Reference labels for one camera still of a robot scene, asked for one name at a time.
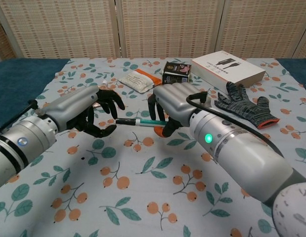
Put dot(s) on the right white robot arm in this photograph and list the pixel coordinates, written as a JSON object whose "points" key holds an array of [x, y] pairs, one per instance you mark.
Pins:
{"points": [[241, 150]]}

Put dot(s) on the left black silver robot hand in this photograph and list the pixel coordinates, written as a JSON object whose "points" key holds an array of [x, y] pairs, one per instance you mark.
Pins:
{"points": [[73, 108]]}

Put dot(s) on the grey knit work glove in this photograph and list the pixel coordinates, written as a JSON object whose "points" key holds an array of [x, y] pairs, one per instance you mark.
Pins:
{"points": [[249, 107]]}

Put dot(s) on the teal and white tube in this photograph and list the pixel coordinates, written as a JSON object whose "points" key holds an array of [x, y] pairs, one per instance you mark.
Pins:
{"points": [[149, 122]]}

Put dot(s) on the floral print tablecloth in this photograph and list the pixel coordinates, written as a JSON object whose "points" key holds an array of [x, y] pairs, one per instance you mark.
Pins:
{"points": [[133, 177]]}

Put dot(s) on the small black printed box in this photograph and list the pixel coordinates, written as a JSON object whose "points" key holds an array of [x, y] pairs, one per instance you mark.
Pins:
{"points": [[176, 72]]}

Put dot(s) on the white packet with orange edge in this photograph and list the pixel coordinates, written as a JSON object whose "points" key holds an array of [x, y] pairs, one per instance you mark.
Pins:
{"points": [[138, 80]]}

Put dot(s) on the black marker cap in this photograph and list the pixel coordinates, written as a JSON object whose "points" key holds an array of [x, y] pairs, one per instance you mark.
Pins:
{"points": [[125, 121]]}

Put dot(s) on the woven folding screen panel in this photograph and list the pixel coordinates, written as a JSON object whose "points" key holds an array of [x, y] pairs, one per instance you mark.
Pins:
{"points": [[63, 27], [170, 27], [304, 44], [261, 27], [4, 42]]}

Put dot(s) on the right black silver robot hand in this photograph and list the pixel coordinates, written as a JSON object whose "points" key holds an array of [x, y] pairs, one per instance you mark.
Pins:
{"points": [[177, 101]]}

